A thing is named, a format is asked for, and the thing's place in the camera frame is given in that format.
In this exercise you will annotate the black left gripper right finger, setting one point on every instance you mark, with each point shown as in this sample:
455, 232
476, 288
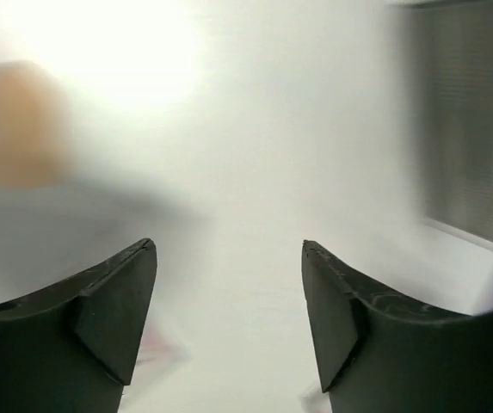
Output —
378, 350

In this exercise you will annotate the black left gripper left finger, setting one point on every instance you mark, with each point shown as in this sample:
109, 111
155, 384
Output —
72, 346

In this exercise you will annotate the beige makeup sponge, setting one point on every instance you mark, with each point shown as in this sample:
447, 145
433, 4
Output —
32, 115

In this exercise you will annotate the clear acrylic makeup organizer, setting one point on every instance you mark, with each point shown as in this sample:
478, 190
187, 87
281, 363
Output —
451, 63

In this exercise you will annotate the clear nail sticker case left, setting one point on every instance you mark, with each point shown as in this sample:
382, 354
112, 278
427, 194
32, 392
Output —
158, 347

